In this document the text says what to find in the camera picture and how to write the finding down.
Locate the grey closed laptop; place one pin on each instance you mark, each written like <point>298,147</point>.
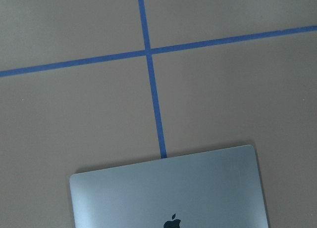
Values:
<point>215,189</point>

